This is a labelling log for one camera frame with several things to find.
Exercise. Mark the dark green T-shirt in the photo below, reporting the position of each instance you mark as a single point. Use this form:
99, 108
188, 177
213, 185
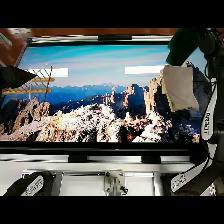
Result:
183, 45

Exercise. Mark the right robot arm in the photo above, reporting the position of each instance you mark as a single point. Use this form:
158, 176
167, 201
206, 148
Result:
210, 120

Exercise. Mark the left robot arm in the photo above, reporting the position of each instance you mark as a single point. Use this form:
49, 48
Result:
13, 77

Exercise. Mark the beige garment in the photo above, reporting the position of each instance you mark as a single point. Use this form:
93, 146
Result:
180, 88

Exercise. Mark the silver frame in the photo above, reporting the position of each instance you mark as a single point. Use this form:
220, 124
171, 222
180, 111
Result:
100, 166

